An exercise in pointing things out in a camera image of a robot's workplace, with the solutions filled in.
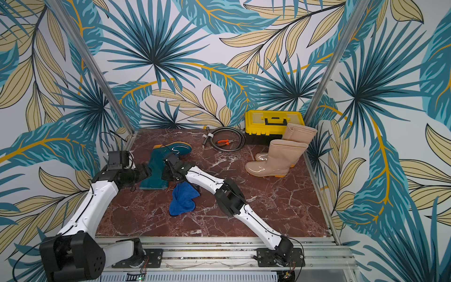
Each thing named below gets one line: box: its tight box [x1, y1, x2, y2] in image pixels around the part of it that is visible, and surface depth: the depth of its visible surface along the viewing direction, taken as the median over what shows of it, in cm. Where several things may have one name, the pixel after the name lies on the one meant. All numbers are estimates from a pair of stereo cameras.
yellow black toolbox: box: [244, 109, 305, 146], surface depth 105 cm
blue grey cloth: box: [168, 180, 201, 216], surface depth 89 cm
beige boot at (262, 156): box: [254, 152, 271, 161], surface depth 105 cm
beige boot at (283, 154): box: [244, 139, 309, 179], surface depth 87 cm
